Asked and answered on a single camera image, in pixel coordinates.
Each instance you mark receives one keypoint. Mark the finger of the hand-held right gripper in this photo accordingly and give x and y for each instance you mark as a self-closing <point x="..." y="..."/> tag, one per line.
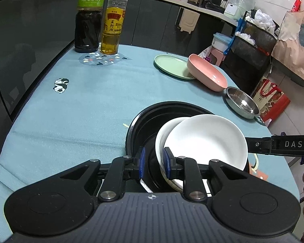
<point x="258" y="144"/>

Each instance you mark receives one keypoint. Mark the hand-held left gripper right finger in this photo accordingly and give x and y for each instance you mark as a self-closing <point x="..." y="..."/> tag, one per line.
<point x="167" y="162"/>

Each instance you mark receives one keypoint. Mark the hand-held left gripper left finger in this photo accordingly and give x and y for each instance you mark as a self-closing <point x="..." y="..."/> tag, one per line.
<point x="142" y="162"/>

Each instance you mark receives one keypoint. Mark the white bowl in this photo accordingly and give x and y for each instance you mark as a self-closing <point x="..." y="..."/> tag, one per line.
<point x="160" y="136"/>
<point x="207" y="139"/>

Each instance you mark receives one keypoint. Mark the black plastic bowl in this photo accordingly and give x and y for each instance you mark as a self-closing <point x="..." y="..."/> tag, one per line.
<point x="147" y="121"/>

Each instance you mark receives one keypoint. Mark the stainless steel bowl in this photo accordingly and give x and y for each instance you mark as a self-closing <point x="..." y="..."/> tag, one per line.
<point x="240" y="103"/>

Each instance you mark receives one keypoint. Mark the pink bowl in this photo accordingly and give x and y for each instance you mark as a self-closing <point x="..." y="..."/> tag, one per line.
<point x="207" y="72"/>

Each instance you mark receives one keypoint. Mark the green plate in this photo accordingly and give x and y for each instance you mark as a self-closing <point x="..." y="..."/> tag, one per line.
<point x="169" y="64"/>

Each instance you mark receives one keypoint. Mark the red gift bag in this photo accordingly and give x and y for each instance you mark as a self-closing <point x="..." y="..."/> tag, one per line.
<point x="273" y="103"/>

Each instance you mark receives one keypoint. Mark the blue printed tablecloth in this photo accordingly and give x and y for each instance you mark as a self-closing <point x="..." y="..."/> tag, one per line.
<point x="78" y="111"/>

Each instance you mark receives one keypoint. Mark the black mesh rack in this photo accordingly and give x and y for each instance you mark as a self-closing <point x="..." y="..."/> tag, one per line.
<point x="248" y="60"/>

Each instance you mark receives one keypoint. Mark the pink plastic stool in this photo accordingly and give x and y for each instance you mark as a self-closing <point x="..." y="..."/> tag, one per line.
<point x="217" y="57"/>

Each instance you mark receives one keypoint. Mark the hanging beige apron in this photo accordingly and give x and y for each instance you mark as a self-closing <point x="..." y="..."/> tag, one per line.
<point x="293" y="43"/>

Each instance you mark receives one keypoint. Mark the small white plastic bag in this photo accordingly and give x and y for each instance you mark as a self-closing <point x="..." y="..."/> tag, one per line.
<point x="244" y="38"/>

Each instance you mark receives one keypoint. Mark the blue-lidded white container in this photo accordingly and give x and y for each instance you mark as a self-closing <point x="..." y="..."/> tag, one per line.
<point x="220" y="43"/>

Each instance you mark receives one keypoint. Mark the crumpled white plastic bag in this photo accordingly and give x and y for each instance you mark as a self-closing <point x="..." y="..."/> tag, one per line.
<point x="262" y="20"/>

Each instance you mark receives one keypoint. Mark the cooking oil bottle yellow label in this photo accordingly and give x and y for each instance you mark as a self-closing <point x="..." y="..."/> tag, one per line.
<point x="111" y="40"/>

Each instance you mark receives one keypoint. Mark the red hanging ornament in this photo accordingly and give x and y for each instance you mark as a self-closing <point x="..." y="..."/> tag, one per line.
<point x="296" y="5"/>

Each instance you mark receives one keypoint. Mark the dark vinegar bottle green label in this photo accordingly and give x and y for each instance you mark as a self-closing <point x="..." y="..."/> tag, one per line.
<point x="88" y="30"/>

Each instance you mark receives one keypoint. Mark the beige hanging board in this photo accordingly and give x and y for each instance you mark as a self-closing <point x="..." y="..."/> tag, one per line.
<point x="188" y="20"/>

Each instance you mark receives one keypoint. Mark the plastic-covered white appliance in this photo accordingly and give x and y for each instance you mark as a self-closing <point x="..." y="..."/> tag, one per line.
<point x="240" y="2"/>

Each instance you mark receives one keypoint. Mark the black air fryer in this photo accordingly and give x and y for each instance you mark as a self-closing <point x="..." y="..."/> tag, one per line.
<point x="214" y="0"/>

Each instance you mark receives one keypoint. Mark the white kitchen countertop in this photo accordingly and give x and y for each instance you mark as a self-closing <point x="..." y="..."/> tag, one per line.
<point x="192" y="6"/>

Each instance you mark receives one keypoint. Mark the dark kitchen cabinets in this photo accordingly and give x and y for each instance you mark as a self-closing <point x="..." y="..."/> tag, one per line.
<point x="27" y="30"/>

